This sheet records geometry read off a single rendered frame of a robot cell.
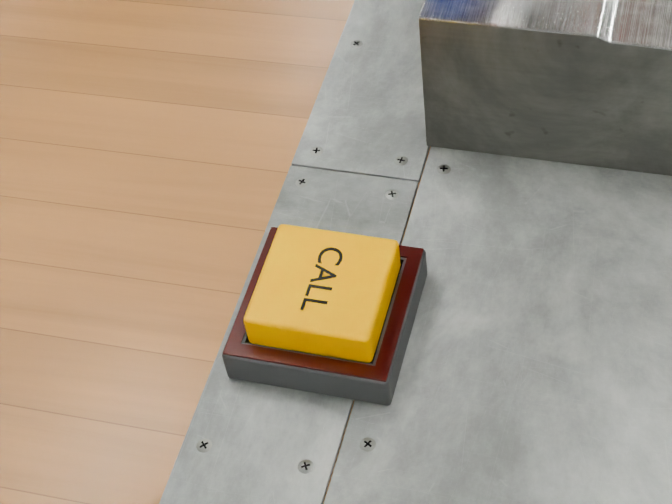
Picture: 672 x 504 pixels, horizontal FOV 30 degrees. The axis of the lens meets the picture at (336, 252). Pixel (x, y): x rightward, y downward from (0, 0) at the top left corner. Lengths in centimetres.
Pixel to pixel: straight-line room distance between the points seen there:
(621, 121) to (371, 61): 16
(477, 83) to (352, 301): 14
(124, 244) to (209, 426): 13
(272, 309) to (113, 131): 20
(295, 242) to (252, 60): 18
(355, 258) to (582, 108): 14
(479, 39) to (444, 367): 16
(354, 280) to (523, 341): 9
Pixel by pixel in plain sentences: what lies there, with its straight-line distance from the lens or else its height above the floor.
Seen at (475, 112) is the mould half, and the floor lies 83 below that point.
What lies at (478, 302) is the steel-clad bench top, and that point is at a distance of 61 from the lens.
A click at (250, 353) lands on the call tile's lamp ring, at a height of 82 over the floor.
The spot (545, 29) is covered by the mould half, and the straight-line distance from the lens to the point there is 61.
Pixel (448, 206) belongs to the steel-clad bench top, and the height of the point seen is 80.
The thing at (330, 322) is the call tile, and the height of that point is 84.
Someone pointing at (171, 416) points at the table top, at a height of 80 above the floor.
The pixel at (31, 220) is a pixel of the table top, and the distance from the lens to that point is 70.
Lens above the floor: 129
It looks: 50 degrees down
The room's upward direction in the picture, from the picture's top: 9 degrees counter-clockwise
